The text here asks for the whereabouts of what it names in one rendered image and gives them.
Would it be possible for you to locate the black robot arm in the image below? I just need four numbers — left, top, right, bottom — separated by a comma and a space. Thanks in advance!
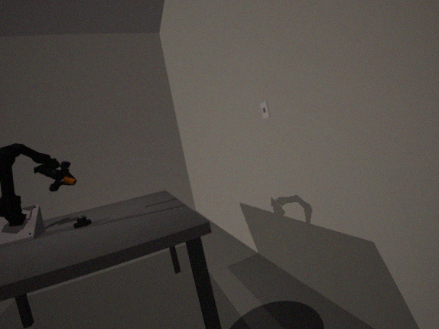
0, 143, 60, 226

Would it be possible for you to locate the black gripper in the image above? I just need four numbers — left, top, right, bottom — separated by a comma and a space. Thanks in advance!
45, 161, 76, 191

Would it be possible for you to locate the orange cylinder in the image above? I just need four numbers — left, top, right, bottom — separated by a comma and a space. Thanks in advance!
63, 176, 76, 185

